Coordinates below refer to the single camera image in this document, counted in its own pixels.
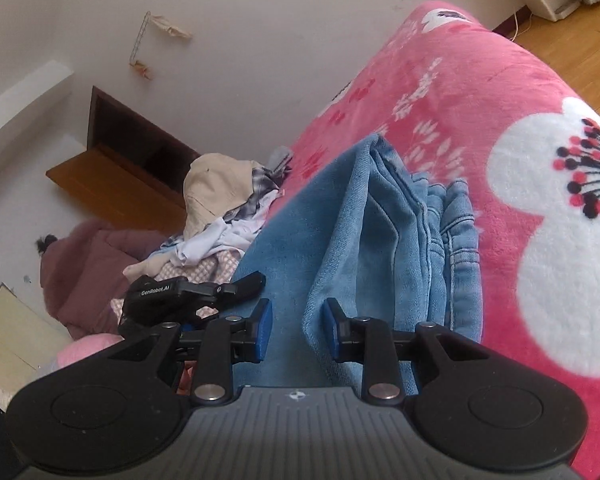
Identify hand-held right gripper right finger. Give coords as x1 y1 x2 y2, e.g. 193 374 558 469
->
321 297 486 403

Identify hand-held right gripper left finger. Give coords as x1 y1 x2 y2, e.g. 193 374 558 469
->
110 297 274 403

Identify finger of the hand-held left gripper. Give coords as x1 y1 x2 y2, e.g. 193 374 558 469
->
215 272 268 302

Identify blue jeans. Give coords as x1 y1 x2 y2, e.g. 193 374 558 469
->
177 135 482 397

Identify pile of light clothes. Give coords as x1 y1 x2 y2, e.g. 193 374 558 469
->
111 252 244 322

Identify white shirt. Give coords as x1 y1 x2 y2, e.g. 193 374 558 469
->
147 219 267 269

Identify pink plush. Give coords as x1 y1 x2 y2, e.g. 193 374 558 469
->
54 335 127 370

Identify grey plaid shirt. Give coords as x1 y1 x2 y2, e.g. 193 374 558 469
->
222 167 282 224

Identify wooden door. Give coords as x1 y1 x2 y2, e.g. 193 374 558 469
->
46 85 202 227

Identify yellow-green board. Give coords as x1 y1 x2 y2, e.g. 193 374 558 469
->
0 282 74 402

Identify pink floral blanket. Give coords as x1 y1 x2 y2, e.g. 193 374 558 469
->
280 0 600 480

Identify wire hanger with cloth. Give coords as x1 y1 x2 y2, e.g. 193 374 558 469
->
129 10 194 81

